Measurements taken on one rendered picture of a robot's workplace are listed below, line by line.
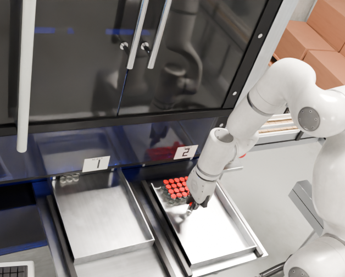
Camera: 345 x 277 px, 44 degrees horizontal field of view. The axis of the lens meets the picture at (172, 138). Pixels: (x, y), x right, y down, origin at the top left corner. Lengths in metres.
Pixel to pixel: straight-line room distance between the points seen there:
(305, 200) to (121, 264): 1.33
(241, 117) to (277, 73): 0.17
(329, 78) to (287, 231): 1.65
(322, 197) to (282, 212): 2.02
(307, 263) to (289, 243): 1.85
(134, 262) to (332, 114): 0.77
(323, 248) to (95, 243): 0.68
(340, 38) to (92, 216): 3.58
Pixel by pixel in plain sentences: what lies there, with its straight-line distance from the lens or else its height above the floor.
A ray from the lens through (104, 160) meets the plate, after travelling 1.41.
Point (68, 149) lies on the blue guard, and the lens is 1.33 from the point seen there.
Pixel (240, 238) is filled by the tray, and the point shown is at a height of 0.88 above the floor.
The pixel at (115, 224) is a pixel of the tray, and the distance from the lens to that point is 1.44.
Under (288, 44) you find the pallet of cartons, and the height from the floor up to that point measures 0.33.
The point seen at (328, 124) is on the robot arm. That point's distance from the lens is 0.93.
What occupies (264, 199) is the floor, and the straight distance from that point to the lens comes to 3.08.
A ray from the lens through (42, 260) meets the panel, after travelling 1.79.
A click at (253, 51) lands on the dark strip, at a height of 1.44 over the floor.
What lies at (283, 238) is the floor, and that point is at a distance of 2.92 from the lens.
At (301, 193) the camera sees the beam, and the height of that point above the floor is 0.52.
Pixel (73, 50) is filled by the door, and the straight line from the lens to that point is 1.12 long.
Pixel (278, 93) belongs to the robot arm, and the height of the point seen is 1.52.
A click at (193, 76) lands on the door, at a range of 1.33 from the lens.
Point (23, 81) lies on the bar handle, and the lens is 1.04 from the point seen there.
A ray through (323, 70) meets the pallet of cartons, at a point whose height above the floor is 0.39.
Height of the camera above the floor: 2.02
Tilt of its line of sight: 39 degrees down
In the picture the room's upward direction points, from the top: 20 degrees clockwise
